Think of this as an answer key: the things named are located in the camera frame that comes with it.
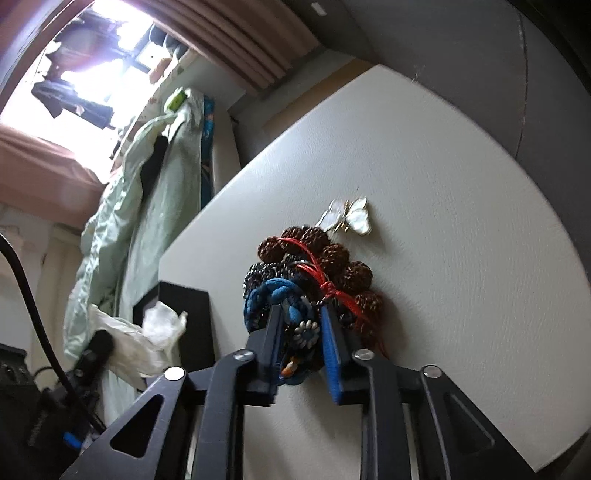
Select black jewelry box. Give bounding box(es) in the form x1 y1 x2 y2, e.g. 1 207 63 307
132 280 216 377

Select white plastic bag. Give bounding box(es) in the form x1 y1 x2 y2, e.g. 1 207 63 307
88 301 187 390

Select blue braided cord bracelet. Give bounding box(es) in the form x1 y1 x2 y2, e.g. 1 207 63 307
242 277 325 387

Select white gold butterfly brooch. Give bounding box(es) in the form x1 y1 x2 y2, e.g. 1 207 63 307
315 197 372 235

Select brown rudraksha bead bracelet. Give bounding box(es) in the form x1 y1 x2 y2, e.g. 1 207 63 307
256 225 389 358

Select hanging dark clothes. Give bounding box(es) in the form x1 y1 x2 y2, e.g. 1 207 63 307
31 80 114 129

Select pink curtain right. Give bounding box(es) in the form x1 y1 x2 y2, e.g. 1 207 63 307
130 0 321 94

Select white wall switch plate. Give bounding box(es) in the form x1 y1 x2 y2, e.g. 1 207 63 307
311 2 328 17

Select pink curtain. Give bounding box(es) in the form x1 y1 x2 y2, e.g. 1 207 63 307
130 0 321 94
0 125 104 230

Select light green duvet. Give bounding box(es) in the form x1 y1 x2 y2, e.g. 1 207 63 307
63 89 214 360

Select black cable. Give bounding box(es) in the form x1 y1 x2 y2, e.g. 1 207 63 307
0 232 107 434

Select pink curtain left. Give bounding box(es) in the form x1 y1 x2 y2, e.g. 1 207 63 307
0 125 104 230

